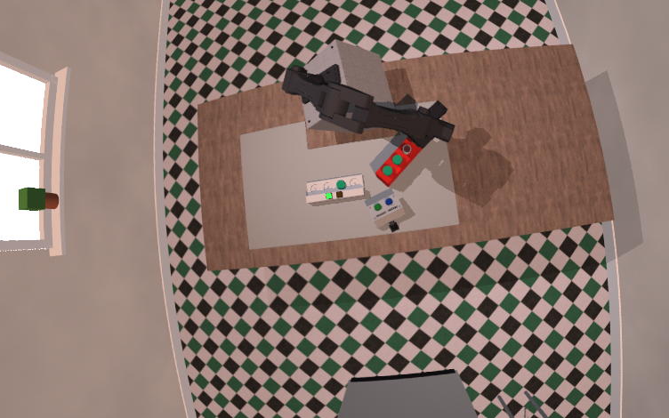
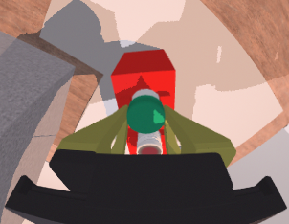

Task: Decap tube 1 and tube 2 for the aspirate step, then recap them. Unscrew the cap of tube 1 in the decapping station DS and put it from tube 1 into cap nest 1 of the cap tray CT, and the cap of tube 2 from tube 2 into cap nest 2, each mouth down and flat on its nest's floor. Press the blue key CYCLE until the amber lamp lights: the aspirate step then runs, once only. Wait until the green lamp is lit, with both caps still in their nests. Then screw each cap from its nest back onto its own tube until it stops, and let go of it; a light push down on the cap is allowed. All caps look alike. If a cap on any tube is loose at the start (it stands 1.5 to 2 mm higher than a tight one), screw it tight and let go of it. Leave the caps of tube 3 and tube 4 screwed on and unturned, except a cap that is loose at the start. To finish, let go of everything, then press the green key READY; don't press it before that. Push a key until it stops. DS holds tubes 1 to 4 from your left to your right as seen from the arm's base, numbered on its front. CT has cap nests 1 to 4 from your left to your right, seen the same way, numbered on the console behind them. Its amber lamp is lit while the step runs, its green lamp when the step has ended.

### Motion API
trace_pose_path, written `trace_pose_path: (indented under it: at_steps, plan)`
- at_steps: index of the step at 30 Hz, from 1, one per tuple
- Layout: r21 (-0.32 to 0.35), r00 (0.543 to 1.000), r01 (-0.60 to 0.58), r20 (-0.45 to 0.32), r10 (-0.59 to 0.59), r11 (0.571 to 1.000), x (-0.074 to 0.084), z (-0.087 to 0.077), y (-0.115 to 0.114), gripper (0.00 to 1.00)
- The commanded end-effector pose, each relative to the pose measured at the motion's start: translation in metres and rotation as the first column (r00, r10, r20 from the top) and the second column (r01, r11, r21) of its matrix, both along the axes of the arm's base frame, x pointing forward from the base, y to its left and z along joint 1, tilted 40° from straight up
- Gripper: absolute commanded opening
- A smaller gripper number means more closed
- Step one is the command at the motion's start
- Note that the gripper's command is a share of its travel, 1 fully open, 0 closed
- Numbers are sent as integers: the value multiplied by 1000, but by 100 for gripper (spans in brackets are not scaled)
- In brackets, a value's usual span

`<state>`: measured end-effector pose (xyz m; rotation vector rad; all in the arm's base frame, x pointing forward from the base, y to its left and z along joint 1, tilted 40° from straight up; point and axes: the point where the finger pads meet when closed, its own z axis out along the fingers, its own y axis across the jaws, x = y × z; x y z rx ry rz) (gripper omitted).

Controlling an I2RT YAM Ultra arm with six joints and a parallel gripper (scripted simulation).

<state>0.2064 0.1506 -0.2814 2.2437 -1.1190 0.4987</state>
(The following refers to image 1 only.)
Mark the light grey flat mat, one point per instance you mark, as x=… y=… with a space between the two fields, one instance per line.
x=277 y=165

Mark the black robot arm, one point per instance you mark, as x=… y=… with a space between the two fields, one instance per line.
x=367 y=114

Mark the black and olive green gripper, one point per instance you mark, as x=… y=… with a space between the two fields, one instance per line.
x=421 y=143

